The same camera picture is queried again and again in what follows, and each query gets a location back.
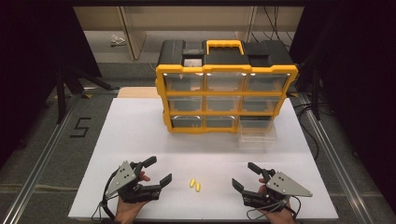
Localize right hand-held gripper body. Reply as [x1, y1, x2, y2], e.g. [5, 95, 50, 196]
[242, 168, 314, 209]

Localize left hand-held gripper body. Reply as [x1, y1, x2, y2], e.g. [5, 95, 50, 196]
[105, 161, 162, 204]

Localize clear plastic drawer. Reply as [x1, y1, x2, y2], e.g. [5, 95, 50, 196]
[237, 117, 279, 147]

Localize yellow black organizer case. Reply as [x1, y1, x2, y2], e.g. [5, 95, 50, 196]
[154, 38, 300, 135]

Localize person's right hand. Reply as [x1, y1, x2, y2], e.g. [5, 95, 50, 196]
[257, 183, 297, 224]

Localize person's left hand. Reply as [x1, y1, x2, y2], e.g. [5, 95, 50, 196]
[114, 171, 151, 224]

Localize white foam board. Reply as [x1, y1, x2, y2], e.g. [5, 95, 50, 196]
[67, 96, 340, 222]

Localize set of clear organizer drawers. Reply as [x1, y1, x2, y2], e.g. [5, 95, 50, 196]
[163, 72, 290, 129]

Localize black tripod stand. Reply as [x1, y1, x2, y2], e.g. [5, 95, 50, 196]
[55, 63, 120, 126]

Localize white crumpled cloth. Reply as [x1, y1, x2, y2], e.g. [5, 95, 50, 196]
[109, 34, 128, 48]

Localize black curtain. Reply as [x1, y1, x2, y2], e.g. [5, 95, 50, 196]
[0, 0, 103, 171]
[289, 0, 396, 204]

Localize beige wooden shelf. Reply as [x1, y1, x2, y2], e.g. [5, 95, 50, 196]
[72, 6, 305, 62]

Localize grey right gripper cable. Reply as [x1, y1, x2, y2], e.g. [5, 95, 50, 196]
[246, 195, 303, 222]

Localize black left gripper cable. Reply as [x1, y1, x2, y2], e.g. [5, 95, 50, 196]
[91, 173, 121, 223]

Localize black floor cable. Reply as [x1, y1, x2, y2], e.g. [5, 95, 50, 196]
[291, 102, 320, 161]

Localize aluminium floor rail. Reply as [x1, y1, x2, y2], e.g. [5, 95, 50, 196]
[298, 92, 376, 224]
[0, 92, 84, 224]

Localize black hanging cables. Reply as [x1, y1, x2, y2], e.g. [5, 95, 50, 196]
[247, 6, 296, 49]

